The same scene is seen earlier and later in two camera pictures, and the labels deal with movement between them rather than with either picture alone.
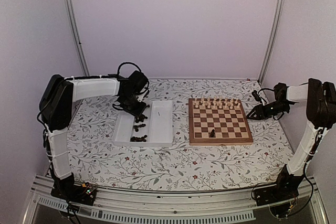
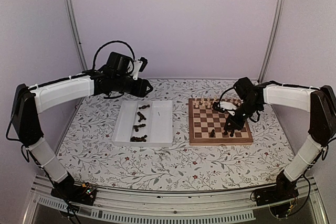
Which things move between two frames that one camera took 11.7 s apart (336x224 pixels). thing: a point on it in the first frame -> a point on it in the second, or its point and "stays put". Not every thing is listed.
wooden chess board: x=218 y=121 stays put
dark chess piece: x=212 y=134 stays put
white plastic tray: x=156 y=131 stays put
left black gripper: x=138 y=110 -> x=140 y=91
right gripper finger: x=256 y=111 -> x=228 y=125
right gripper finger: x=256 y=117 -> x=236 y=126
